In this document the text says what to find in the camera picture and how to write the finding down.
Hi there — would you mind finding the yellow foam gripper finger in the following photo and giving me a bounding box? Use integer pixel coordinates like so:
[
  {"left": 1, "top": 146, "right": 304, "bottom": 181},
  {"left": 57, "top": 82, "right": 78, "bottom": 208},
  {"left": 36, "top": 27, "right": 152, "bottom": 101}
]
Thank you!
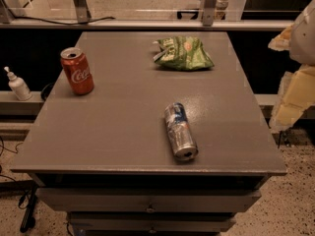
[
  {"left": 268, "top": 26, "right": 292, "bottom": 51},
  {"left": 269, "top": 64, "right": 315, "bottom": 133}
]

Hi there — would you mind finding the grey drawer cabinet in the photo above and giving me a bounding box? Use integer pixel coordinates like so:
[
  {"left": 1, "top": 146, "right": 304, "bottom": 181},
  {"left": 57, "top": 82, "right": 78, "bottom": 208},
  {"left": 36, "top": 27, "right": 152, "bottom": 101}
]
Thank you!
[{"left": 13, "top": 31, "right": 286, "bottom": 236}]

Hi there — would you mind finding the lower grey drawer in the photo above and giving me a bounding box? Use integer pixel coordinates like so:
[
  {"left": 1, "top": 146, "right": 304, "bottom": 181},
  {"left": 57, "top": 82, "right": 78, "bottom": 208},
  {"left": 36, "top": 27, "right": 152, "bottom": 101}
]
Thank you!
[{"left": 68, "top": 212, "right": 235, "bottom": 233}]

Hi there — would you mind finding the black power strip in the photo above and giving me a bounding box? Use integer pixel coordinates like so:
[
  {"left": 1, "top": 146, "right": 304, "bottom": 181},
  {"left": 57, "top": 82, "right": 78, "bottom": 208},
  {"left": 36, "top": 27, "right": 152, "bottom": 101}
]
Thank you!
[{"left": 20, "top": 186, "right": 37, "bottom": 233}]

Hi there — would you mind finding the green jalapeno chip bag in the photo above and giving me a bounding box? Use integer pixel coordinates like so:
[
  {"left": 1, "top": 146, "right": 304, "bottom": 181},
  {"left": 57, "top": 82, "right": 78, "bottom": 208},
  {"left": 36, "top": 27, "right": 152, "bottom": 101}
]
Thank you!
[{"left": 154, "top": 36, "right": 215, "bottom": 71}]

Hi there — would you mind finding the right metal frame post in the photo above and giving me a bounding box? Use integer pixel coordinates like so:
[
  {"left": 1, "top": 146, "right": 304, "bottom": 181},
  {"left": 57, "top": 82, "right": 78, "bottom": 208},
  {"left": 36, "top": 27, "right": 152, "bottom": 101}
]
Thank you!
[{"left": 202, "top": 0, "right": 217, "bottom": 27}]

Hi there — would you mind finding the left metal frame post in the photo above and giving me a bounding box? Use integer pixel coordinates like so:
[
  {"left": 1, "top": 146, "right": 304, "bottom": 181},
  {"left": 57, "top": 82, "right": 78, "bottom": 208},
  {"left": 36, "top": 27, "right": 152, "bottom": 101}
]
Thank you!
[{"left": 73, "top": 0, "right": 92, "bottom": 24}]

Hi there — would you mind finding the silver blue energy drink can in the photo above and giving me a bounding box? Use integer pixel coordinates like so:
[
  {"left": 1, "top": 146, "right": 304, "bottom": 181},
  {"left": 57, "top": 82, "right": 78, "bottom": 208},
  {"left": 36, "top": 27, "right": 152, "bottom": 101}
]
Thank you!
[{"left": 164, "top": 102, "right": 198, "bottom": 161}]

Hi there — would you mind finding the white pump bottle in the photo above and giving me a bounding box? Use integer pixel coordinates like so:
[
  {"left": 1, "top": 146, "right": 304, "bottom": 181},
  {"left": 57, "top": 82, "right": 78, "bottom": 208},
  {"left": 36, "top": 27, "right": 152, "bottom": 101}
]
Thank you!
[{"left": 4, "top": 67, "right": 32, "bottom": 101}]

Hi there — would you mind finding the grey drawer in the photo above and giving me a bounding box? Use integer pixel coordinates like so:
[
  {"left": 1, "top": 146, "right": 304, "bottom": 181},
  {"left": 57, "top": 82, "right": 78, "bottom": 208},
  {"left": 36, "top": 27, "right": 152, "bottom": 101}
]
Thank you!
[
  {"left": 68, "top": 212, "right": 235, "bottom": 233},
  {"left": 36, "top": 188, "right": 261, "bottom": 213}
]

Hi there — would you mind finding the red Coca-Cola can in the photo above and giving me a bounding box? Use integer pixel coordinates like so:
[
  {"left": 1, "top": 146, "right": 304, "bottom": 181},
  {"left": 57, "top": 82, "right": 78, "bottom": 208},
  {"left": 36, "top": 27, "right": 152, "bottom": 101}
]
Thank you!
[{"left": 60, "top": 47, "right": 95, "bottom": 95}]

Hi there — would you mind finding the black cable on ledge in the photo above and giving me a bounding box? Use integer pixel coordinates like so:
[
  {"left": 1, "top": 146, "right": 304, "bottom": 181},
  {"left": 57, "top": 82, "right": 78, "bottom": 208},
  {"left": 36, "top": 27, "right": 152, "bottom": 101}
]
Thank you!
[{"left": 6, "top": 7, "right": 116, "bottom": 26}]

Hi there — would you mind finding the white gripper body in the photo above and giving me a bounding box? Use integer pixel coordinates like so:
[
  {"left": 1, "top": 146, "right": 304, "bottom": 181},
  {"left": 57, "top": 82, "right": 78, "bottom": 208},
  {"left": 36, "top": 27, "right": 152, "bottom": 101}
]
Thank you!
[{"left": 289, "top": 0, "right": 315, "bottom": 65}]

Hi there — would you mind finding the upper grey drawer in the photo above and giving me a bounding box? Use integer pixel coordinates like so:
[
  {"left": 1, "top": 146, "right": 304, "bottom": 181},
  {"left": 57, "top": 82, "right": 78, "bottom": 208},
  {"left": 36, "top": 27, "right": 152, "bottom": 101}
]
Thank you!
[{"left": 36, "top": 188, "right": 261, "bottom": 213}]

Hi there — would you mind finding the metal frame post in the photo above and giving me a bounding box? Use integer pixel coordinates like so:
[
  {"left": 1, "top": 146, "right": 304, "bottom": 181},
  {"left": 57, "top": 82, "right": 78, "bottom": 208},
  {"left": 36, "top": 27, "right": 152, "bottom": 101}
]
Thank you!
[
  {"left": 73, "top": 0, "right": 92, "bottom": 24},
  {"left": 202, "top": 0, "right": 217, "bottom": 27}
]

